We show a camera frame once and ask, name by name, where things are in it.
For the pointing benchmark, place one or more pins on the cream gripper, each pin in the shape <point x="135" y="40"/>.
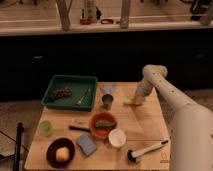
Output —
<point x="138" y="100"/>

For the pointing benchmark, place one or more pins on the yellow banana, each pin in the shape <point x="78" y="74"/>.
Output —
<point x="132" y="102"/>

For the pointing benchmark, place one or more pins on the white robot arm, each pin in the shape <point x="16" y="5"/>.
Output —
<point x="192" y="124"/>

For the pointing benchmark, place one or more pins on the small metal cup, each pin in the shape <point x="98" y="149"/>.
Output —
<point x="107" y="100"/>

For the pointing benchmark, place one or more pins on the clear glass cup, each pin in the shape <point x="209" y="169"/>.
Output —
<point x="109" y="89"/>

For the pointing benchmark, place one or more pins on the white cup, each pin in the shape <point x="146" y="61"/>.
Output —
<point x="117" y="138"/>

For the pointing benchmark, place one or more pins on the orange bowl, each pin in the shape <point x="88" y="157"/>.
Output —
<point x="101" y="133"/>

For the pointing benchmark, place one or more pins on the green cucumber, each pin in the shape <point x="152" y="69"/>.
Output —
<point x="104" y="125"/>

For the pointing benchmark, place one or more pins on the metal spoon in tray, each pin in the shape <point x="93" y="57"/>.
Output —
<point x="79" y="102"/>

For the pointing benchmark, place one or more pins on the blue sponge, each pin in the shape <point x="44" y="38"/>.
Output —
<point x="87" y="145"/>

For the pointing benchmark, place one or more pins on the green plastic tray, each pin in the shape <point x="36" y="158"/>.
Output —
<point x="77" y="85"/>

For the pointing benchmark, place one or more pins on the wooden block eraser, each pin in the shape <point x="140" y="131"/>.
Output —
<point x="80" y="124"/>

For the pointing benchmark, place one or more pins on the bunch of dark grapes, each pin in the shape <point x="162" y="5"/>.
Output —
<point x="60" y="93"/>

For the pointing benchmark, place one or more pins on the red object on shelf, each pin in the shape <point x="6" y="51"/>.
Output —
<point x="83" y="19"/>

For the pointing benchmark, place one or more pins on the green plastic cup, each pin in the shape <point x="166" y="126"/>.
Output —
<point x="45" y="128"/>

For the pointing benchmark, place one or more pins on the black pole stand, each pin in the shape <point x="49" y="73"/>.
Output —
<point x="19" y="132"/>

